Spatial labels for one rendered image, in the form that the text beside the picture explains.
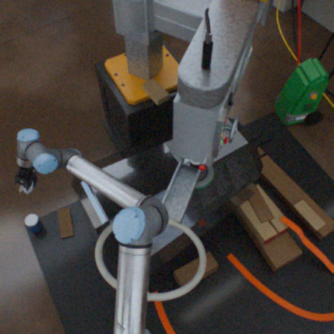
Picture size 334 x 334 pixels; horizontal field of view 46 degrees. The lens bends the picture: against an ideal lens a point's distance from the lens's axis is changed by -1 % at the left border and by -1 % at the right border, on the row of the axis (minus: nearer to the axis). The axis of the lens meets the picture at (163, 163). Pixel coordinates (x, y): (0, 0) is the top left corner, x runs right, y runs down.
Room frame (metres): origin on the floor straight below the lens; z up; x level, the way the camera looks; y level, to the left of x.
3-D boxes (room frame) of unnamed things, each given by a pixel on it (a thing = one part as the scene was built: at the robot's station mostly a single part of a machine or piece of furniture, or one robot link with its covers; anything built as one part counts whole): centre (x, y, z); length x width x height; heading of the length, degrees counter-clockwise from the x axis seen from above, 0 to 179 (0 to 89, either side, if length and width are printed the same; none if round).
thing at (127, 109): (2.21, 0.11, 0.37); 0.66 x 0.66 x 0.74; 27
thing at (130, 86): (2.21, 0.11, 0.76); 0.49 x 0.49 x 0.05; 27
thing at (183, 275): (0.91, -0.22, 0.07); 0.30 x 0.12 x 0.12; 118
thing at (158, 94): (1.96, 0.04, 0.81); 0.20 x 0.10 x 0.05; 35
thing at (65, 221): (1.33, 0.77, 0.02); 0.25 x 0.10 x 0.01; 15
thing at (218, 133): (1.14, -0.27, 1.38); 0.08 x 0.03 x 0.28; 158
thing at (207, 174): (1.24, -0.19, 0.88); 0.21 x 0.21 x 0.01
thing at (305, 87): (2.41, -1.25, 0.43); 0.35 x 0.35 x 0.87; 12
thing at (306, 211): (1.32, -1.11, 0.10); 0.25 x 0.10 x 0.01; 33
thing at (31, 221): (1.31, 1.00, 0.08); 0.10 x 0.10 x 0.13
